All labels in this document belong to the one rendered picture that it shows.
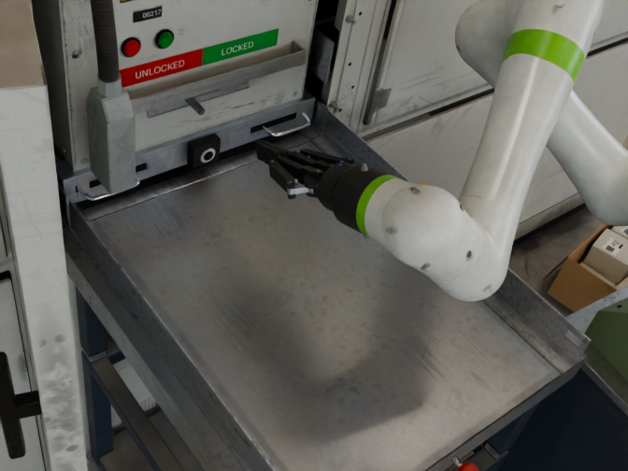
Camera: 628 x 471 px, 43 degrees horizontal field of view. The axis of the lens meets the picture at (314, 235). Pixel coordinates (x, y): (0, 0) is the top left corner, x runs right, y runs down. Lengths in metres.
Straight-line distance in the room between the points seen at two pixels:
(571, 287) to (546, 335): 1.25
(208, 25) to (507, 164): 0.55
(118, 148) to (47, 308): 0.70
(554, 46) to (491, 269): 0.34
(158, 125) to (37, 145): 0.96
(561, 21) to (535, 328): 0.51
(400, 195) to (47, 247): 0.59
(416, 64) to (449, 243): 0.75
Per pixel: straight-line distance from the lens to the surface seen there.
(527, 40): 1.23
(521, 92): 1.19
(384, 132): 1.78
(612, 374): 1.55
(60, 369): 0.64
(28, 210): 0.51
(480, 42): 1.38
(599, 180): 1.53
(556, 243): 2.93
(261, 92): 1.53
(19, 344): 1.54
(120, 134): 1.24
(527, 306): 1.39
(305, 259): 1.38
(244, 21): 1.42
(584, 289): 2.62
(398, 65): 1.66
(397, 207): 1.02
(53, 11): 1.25
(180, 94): 1.36
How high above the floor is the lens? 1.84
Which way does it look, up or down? 44 degrees down
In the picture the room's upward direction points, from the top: 12 degrees clockwise
